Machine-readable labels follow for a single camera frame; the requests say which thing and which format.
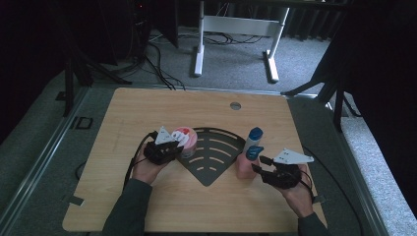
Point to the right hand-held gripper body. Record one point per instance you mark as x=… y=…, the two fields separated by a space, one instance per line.
x=283 y=175

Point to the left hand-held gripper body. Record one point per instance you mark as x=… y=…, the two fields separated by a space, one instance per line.
x=160 y=152

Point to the pink jar with lid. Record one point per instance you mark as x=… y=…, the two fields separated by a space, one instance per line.
x=190 y=146

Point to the pink bottle with blue pump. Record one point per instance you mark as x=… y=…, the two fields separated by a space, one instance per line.
x=244 y=168

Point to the white bottle with blue cap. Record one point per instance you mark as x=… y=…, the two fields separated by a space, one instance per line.
x=253 y=139

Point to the black slotted corner shelf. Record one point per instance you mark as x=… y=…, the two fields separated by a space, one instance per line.
x=216 y=144

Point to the person's left hand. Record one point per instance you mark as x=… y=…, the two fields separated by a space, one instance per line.
x=146 y=172

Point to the person's right hand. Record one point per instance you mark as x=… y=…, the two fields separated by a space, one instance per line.
x=300 y=200

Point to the grey round table grommet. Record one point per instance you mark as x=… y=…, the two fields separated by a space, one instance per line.
x=235 y=106

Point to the black metal stand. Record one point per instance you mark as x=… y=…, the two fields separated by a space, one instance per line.
x=338 y=105
x=69 y=85

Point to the dark computer tower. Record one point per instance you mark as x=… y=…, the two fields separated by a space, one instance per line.
x=137 y=29

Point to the dark curtain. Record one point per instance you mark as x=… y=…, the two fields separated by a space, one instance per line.
x=23 y=59
x=387 y=65

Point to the metal floor rail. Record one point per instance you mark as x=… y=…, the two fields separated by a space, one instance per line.
x=42 y=154
x=360 y=183

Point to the black rectangular floor bracket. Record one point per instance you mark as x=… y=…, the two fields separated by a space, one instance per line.
x=82 y=118

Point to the white desk frame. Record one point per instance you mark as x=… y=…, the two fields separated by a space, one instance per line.
x=239 y=25

